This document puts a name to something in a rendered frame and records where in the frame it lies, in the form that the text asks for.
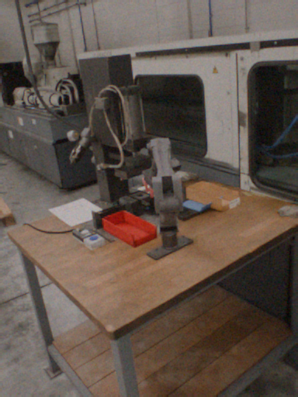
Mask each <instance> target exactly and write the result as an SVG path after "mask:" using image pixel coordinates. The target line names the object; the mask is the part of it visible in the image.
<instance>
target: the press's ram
mask: <svg viewBox="0 0 298 397"><path fill-rule="evenodd" d="M140 151H141V149H140V150H137V151H136V153H134V152H133V151H132V150H131V151H128V150H123V154H124V162H126V165H123V166H121V167H116V168H114V169H115V176H118V177H121V180H124V179H129V178H134V177H139V176H140V175H141V173H143V171H144V170H147V169H149V168H151V165H152V161H151V158H150V156H148V155H145V154H141V153H140ZM109 157H112V158H115V160H118V161H121V158H122V157H121V153H120V150H115V151H112V152H109Z"/></svg>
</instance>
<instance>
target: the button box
mask: <svg viewBox="0 0 298 397"><path fill-rule="evenodd" d="M26 224H27V225H29V226H31V227H33V228H35V229H36V230H38V231H40V232H43V233H68V232H71V233H73V237H74V238H75V239H77V241H79V242H80V243H82V244H85V241H83V239H84V238H87V237H89V236H92V235H95V233H94V232H92V231H91V230H89V229H88V228H86V226H82V227H83V229H85V230H87V231H88V233H86V234H82V233H81V232H78V230H79V229H76V230H68V231H63V232H49V231H44V230H41V229H39V228H37V227H35V226H33V225H30V224H28V223H24V224H23V225H26ZM80 229H81V227H80Z"/></svg>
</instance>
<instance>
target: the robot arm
mask: <svg viewBox="0 0 298 397"><path fill-rule="evenodd" d="M147 153H148V155H150V158H152V160H154V162H152V165H151V168H149V169H147V170H144V171H143V173H141V174H143V175H144V178H143V183H144V186H145V189H146V192H149V191H150V192H151V198H153V197H154V201H155V208H156V213H158V217H155V219H156V227H157V228H158V234H161V245H160V246H158V247H155V248H154V249H151V250H150V251H148V252H147V256H148V257H150V258H152V259H155V260H156V261H157V260H159V259H161V258H163V257H166V256H168V255H169V254H172V253H174V252H176V251H178V250H179V249H181V248H183V247H185V246H188V245H190V244H191V243H193V240H192V238H190V237H188V236H185V235H181V236H177V232H179V224H178V214H176V213H179V210H180V211H183V203H182V185H181V177H180V174H176V173H177V172H178V171H179V170H180V168H181V166H182V164H180V163H179V162H178V161H177V160H176V158H172V160H170V158H171V155H172V153H171V143H170V141H169V139H168V138H167V139H162V138H157V139H153V140H151V143H147ZM147 185H149V188H148V187H147ZM168 188H173V192H171V194H163V192H162V189H168ZM158 207H159V209H158Z"/></svg>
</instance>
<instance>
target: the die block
mask: <svg viewBox="0 0 298 397"><path fill-rule="evenodd" d="M144 201H145V202H149V203H150V205H149V206H147V207H148V208H150V209H154V210H156V208H155V201H154V200H153V199H151V198H148V199H145V200H144ZM120 202H124V201H121V200H120ZM124 203H126V202H124ZM124 211H126V212H128V213H132V214H134V215H135V216H136V217H140V216H143V215H144V208H143V206H142V205H139V203H138V202H137V203H134V205H128V203H126V210H124Z"/></svg>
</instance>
